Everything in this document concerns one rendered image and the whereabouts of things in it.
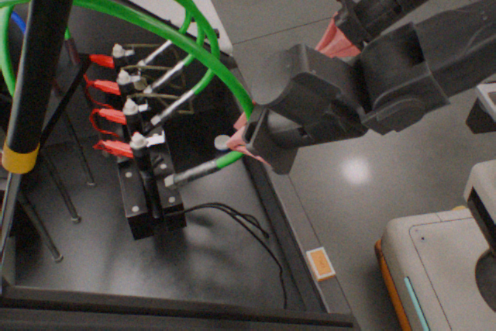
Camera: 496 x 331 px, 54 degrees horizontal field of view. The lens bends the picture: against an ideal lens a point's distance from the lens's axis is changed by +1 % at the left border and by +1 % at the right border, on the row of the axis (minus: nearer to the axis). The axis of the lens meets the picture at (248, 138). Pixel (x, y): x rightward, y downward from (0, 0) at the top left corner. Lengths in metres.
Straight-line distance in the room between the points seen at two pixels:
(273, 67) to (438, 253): 1.32
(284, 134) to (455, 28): 0.21
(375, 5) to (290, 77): 0.31
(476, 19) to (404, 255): 1.29
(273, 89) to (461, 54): 0.16
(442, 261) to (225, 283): 0.92
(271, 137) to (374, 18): 0.26
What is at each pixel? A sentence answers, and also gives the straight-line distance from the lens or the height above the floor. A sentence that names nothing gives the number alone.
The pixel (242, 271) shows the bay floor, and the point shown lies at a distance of 0.97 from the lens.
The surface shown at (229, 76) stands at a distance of 0.56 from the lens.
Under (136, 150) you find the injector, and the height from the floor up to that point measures 1.10.
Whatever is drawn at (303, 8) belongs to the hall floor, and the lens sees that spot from 3.10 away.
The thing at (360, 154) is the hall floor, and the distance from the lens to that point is 2.26.
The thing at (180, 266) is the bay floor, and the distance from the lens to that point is 0.98.
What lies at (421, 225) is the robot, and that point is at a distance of 1.76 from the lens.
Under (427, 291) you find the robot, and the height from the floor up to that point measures 0.28.
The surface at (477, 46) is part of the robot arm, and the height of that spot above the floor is 1.44.
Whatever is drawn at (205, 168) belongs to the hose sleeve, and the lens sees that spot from 0.69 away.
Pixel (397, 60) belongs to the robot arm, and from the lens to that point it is 0.48.
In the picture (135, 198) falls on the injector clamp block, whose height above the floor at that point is 0.98.
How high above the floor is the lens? 1.69
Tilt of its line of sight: 48 degrees down
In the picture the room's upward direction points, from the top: straight up
